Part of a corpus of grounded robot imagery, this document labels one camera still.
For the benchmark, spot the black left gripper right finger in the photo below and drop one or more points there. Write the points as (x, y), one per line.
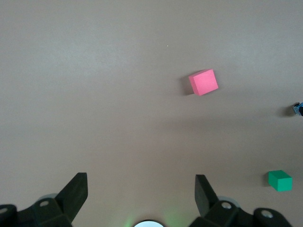
(206, 201)

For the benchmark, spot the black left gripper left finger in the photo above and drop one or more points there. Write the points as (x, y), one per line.
(71, 198)

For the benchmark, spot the yellow mushroom push button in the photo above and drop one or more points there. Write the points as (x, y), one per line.
(298, 109)

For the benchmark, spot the green foam cube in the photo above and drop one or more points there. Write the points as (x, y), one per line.
(281, 182)

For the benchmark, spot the brown table cloth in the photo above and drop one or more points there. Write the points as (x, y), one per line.
(94, 94)

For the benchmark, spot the red foam cube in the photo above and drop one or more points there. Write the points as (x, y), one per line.
(204, 82)

